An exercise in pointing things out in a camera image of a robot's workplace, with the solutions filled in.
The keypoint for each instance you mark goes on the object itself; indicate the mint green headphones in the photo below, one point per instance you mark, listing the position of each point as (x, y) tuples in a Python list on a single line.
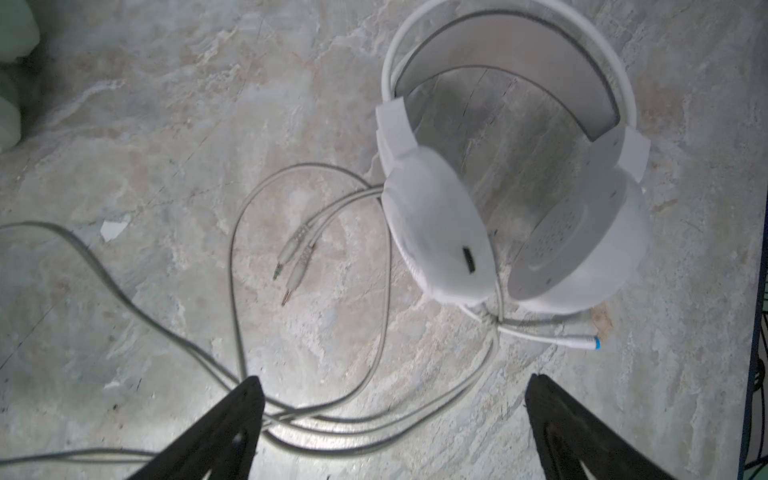
[(20, 35)]

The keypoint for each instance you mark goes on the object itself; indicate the white headphones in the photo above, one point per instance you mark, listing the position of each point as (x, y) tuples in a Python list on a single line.
[(513, 159)]

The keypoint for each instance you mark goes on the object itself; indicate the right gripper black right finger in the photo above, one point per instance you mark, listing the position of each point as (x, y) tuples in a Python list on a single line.
[(572, 443)]

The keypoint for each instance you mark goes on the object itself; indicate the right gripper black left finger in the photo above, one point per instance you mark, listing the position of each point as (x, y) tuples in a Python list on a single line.
[(220, 445)]

